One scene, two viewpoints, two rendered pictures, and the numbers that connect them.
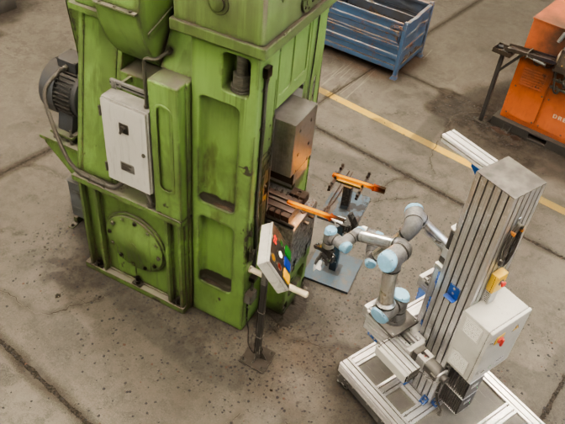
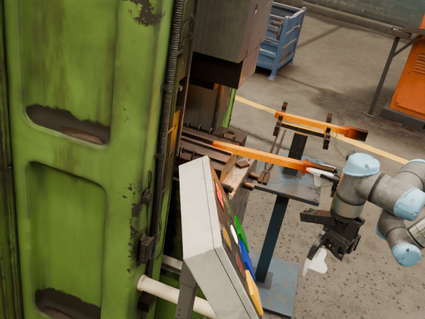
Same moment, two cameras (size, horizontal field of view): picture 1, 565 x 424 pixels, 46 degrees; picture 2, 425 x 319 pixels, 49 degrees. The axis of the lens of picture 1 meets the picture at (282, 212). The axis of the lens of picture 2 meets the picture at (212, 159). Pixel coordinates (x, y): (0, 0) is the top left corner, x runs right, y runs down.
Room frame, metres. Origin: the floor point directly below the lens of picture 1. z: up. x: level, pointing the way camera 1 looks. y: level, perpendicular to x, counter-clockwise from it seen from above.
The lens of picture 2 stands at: (2.01, 0.21, 1.78)
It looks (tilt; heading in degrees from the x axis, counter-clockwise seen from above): 30 degrees down; 350
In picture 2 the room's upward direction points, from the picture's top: 10 degrees clockwise
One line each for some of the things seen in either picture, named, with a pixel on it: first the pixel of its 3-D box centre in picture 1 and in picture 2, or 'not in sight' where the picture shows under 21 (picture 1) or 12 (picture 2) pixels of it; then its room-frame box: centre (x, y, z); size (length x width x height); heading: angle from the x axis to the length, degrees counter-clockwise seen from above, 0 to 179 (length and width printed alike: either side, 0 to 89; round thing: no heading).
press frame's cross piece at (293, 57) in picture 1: (262, 50); not in sight; (3.57, 0.22, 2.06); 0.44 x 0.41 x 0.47; 66
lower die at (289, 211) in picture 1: (268, 201); (175, 145); (3.47, 0.10, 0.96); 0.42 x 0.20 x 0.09; 66
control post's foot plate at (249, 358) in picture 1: (257, 353); not in sight; (2.84, 0.07, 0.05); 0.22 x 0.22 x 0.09; 66
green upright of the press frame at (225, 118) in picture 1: (229, 195); (97, 114); (3.27, 0.36, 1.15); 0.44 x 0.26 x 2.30; 66
